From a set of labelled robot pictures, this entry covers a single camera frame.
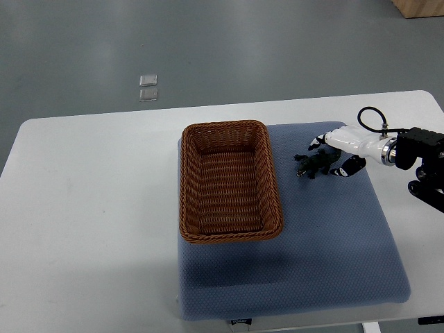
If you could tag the blue grey foam cushion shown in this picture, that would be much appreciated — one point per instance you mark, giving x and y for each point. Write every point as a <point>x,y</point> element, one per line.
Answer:
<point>335,250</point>

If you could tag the black table control panel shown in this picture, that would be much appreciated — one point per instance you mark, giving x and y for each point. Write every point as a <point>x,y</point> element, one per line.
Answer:
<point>431,320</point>

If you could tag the wooden box corner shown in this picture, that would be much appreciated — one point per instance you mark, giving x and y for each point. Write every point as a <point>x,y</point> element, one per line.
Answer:
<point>419,8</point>

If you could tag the dark toy crocodile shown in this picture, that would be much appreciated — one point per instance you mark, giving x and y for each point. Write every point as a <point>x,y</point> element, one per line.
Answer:
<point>321,161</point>

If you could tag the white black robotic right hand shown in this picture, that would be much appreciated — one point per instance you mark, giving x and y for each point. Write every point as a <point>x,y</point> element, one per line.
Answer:
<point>360,143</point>

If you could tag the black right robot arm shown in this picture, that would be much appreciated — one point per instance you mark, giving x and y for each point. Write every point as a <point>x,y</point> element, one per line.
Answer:
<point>417,143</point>

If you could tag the upper floor plate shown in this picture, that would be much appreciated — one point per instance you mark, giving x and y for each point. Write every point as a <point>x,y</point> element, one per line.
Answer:
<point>148,80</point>

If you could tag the white table leg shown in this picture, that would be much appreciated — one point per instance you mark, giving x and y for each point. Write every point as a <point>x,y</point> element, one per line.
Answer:
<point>371,327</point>

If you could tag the brown wicker basket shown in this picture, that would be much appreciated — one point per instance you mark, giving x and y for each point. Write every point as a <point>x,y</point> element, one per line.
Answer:
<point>228,190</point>

